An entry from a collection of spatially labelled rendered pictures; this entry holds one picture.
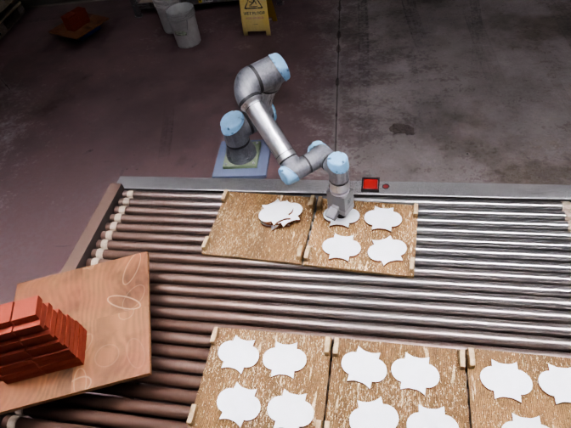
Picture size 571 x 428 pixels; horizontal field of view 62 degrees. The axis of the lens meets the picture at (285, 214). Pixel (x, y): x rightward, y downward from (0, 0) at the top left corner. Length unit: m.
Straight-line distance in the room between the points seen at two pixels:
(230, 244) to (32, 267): 2.02
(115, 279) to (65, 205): 2.17
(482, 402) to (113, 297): 1.25
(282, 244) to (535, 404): 1.00
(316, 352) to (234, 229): 0.65
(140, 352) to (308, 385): 0.55
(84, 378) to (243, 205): 0.91
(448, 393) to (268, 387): 0.55
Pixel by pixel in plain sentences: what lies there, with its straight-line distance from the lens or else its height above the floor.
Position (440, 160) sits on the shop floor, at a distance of 3.62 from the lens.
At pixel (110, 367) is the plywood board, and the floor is 1.04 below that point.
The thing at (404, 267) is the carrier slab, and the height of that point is 0.94.
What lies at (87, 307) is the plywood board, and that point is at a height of 1.04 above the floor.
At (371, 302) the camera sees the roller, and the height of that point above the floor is 0.92.
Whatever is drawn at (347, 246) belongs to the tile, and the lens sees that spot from 1.85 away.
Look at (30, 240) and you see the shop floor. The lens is 3.89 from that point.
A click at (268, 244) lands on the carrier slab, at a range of 1.91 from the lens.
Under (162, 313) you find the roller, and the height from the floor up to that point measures 0.91.
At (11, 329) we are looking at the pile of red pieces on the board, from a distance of 1.58.
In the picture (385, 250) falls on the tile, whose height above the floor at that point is 0.95.
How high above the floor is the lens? 2.41
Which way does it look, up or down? 47 degrees down
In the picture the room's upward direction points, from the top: 11 degrees counter-clockwise
